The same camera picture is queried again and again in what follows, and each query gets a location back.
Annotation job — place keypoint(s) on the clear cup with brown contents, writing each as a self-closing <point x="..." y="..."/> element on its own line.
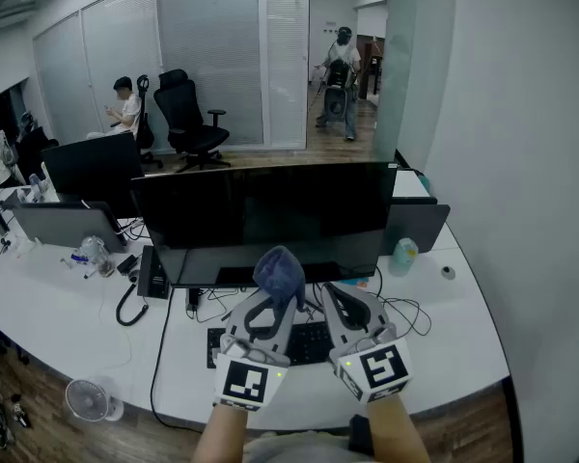
<point x="106" y="268"/>

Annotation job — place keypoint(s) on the black office chair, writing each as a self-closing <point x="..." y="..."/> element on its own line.
<point x="183" y="109"/>
<point x="145" y="133"/>
<point x="31" y="155"/>

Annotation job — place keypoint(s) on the black power adapter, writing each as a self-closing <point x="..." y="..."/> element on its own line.
<point x="127" y="264"/>

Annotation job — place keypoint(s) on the grey round puck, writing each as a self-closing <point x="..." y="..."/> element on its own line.
<point x="134" y="277"/>

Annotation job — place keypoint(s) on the person's grey shirt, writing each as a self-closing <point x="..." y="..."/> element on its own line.
<point x="309" y="449"/>

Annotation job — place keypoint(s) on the person's right forearm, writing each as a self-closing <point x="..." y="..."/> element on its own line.
<point x="395" y="432"/>

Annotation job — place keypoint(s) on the black keyboard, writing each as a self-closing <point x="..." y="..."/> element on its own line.
<point x="313" y="343"/>

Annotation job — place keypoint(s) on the blue cloth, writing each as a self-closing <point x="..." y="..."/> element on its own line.
<point x="277" y="270"/>

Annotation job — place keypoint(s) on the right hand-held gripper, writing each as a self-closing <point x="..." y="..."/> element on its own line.
<point x="381" y="367"/>

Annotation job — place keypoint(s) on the clear plastic bottle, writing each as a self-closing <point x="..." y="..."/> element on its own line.
<point x="92" y="249"/>

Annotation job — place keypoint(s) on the black rectangular pad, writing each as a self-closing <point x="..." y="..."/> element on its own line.
<point x="362" y="434"/>

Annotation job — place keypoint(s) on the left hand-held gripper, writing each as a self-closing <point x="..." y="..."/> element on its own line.
<point x="241" y="381"/>

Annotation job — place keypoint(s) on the pale green bottle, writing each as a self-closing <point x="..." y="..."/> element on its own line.
<point x="404" y="258"/>

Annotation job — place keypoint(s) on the grey laptop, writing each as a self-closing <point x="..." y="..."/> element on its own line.
<point x="63" y="225"/>

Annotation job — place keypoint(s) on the white desk fan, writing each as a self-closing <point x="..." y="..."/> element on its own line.
<point x="87" y="398"/>

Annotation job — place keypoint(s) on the person's left forearm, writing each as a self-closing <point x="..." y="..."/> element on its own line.
<point x="222" y="437"/>

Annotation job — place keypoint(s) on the small white round device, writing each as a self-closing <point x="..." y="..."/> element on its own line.
<point x="448" y="272"/>

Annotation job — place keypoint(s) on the glass wall with white blinds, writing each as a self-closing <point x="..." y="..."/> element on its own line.
<point x="207" y="65"/>

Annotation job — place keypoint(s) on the clear water bottle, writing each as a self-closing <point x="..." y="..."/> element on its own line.
<point x="35" y="183"/>

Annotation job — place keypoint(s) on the grey round device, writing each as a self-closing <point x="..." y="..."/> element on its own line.
<point x="335" y="104"/>

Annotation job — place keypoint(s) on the black plug adapter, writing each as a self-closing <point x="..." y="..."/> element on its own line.
<point x="192" y="302"/>

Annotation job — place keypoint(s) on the frosted glass panel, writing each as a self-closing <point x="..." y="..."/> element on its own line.
<point x="395" y="65"/>

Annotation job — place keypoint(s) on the brown wooden furniture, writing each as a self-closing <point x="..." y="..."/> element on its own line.
<point x="366" y="75"/>

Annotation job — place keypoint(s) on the blue and white packet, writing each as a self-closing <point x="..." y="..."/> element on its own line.
<point x="79" y="258"/>

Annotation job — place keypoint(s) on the black computer monitor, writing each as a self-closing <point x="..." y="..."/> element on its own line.
<point x="91" y="171"/>

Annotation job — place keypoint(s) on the large curved black monitor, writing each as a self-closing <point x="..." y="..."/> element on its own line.
<point x="270" y="200"/>

